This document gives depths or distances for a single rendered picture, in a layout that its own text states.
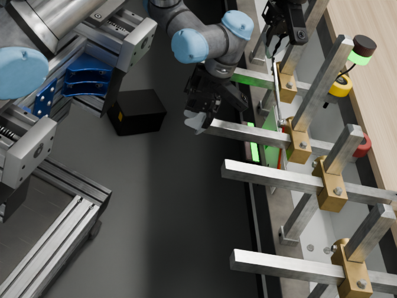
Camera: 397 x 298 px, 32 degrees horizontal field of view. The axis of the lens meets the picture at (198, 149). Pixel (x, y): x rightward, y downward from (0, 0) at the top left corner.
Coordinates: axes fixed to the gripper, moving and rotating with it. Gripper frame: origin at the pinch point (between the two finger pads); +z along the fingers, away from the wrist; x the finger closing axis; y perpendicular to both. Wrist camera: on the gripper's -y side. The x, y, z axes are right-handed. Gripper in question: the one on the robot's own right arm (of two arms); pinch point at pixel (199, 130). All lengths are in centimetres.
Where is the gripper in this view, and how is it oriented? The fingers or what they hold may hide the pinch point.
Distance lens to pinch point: 180.7
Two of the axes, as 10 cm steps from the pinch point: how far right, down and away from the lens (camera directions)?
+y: -9.5, -1.9, -2.5
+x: 0.5, 7.0, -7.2
